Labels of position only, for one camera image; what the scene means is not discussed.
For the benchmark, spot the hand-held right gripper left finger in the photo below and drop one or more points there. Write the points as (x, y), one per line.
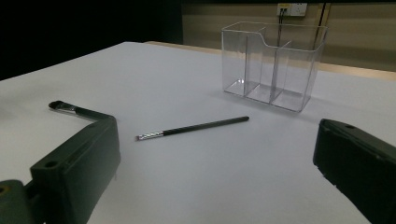
(74, 168)

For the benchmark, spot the white wall socket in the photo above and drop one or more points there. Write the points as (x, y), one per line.
(292, 9)

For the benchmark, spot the clear acrylic compartment organizer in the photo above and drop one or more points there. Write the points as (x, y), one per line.
(274, 71)

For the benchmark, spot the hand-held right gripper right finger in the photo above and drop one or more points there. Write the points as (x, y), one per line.
(361, 168)

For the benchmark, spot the vertical wooden wall strip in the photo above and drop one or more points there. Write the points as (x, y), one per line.
(323, 25)

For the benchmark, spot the white topped wooden table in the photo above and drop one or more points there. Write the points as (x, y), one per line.
(358, 70)

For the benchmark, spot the thin black silver-ferrule makeup brush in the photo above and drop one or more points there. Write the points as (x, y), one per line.
(199, 126)

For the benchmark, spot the black flat-bristle makeup brush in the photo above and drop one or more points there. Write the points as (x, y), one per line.
(67, 107)

